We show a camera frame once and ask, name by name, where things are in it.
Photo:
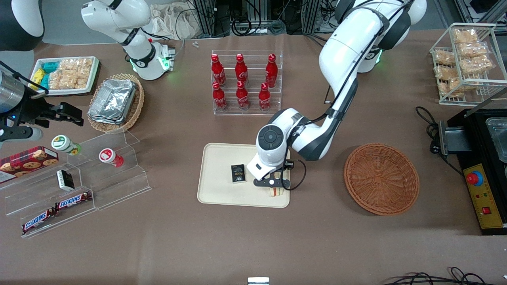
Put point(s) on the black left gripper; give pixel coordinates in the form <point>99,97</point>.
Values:
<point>291,166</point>

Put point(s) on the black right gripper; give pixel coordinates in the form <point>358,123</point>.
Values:
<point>28,111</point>

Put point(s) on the sandwich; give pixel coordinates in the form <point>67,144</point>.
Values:
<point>274,193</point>

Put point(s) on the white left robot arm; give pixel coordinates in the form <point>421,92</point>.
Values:
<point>356,51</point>

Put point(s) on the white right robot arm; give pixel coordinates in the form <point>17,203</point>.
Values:
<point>119,16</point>

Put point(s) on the white rectangular snack tray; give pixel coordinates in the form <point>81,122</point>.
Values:
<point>63,94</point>

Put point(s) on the silver foil tray stack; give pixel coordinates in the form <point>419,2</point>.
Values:
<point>113,101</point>

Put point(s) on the cream plastic serving tray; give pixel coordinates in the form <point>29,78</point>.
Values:
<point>218,190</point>

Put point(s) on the light wicker oval basket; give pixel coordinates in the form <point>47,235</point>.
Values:
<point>137,107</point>

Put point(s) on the brown round wicker basket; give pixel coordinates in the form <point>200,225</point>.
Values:
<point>380,180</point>

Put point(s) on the green sunflower lidded cup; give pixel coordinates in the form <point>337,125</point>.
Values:
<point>61,142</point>

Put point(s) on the rice cracker snack bag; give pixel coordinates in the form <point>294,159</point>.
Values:
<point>472,49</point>
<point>477,64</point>
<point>444,57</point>
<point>446,72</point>
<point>451,87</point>
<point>67,81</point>
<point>77,66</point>
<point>465,36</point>

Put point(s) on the teal snack pack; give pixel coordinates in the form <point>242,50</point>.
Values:
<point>45,82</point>
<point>51,67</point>

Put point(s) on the black chocolate pack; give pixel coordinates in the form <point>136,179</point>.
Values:
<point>238,174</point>

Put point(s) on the yellow snack pack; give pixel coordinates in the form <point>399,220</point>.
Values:
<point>37,76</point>

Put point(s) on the red tartan cookie box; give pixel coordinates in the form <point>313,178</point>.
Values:
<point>27,160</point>

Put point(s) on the red lidded yogurt cup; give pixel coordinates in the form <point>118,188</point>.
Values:
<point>107,155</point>

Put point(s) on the small black snack box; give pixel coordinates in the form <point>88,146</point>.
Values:
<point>65,180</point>

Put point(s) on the red Coca-Cola bottle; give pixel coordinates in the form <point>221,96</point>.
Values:
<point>271,71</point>
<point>218,71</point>
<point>264,99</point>
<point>242,98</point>
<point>219,99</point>
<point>241,70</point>

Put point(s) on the Snickers chocolate bar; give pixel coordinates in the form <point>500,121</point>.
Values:
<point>37,220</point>
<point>73,200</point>

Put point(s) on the clear acrylic stepped shelf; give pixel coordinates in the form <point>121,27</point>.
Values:
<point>130,186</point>

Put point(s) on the clear acrylic bottle rack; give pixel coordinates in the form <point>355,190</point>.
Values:
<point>253,79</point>

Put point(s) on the white crumpled plastic sheet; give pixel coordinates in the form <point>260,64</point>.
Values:
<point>170,19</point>

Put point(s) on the black sealing machine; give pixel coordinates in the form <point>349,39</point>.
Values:
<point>469,134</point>

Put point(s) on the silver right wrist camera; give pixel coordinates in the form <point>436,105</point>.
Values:
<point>21,134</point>

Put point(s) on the silver metal bracket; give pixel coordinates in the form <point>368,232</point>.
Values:
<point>258,281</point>

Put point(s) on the aluminium frame stand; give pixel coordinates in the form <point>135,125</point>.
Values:
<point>204,18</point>

